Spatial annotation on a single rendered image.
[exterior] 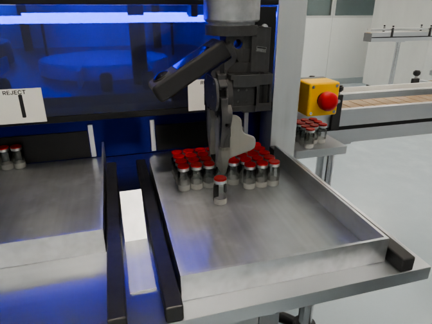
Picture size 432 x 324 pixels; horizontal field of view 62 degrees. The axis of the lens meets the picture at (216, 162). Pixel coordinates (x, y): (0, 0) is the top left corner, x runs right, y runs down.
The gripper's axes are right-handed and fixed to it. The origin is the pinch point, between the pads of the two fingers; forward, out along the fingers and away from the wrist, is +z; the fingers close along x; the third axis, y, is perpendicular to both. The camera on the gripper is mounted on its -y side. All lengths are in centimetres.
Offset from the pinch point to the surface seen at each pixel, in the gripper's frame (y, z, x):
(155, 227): -10.6, 5.5, -7.3
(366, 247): 13.6, 4.6, -19.7
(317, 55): 298, 49, 479
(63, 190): -24.4, 7.4, 11.2
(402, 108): 60, 3, 29
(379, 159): 193, 96, 184
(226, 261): -2.6, 7.2, -14.7
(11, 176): -34.6, 7.4, 19.9
